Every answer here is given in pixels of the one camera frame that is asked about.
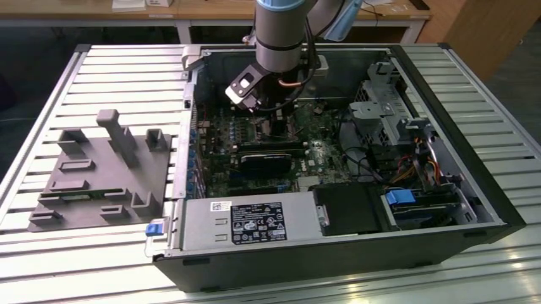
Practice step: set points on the thin metal locking lever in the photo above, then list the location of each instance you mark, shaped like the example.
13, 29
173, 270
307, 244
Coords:
276, 136

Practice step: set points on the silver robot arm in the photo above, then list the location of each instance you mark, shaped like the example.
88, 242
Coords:
279, 31

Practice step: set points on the CPU socket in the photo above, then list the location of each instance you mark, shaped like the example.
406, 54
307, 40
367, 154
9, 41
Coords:
260, 126

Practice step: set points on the RAM slot black clips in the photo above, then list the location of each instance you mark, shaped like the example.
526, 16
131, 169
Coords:
272, 149
272, 144

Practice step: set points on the RAM slot white clips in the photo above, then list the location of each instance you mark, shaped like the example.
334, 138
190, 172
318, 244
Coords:
272, 147
272, 152

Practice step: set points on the silver coin battery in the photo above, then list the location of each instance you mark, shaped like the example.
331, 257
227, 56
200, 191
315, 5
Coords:
318, 109

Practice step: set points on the black graphics card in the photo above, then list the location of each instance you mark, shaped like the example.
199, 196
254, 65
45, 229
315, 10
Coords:
266, 164

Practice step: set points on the green motherboard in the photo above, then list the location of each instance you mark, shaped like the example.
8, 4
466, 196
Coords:
328, 158

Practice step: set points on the silver drive cage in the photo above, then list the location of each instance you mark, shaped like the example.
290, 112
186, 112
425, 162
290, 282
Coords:
379, 126

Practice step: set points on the silver chipset heatsink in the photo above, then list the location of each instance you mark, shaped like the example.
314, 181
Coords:
310, 183

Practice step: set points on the white box black label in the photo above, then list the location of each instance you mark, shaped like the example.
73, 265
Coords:
159, 2

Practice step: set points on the black drive bay shroud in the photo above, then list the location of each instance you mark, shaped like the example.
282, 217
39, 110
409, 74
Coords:
350, 209

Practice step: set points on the blue disk carrier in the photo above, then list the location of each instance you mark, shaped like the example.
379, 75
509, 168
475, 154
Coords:
401, 198

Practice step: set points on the silver power supply unit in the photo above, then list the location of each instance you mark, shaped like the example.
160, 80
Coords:
203, 221

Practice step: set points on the plain white box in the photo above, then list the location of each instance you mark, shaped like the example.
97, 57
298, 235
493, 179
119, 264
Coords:
127, 4

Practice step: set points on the grey parts rack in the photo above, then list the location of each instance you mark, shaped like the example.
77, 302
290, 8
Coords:
105, 190

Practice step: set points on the wooden desk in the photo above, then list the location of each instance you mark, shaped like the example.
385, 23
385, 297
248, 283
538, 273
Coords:
84, 14

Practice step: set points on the wooden cabinet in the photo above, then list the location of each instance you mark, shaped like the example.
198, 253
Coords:
486, 31

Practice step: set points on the blue plastic latch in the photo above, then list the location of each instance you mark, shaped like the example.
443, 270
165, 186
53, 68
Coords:
152, 229

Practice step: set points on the black open PC case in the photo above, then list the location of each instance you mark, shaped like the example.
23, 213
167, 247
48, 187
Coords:
295, 269

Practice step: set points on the silver disk bay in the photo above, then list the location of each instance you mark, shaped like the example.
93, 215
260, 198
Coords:
469, 209

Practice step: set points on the green RAM stick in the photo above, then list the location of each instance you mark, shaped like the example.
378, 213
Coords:
76, 197

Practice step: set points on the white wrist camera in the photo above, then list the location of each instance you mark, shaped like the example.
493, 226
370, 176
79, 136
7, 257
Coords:
243, 85

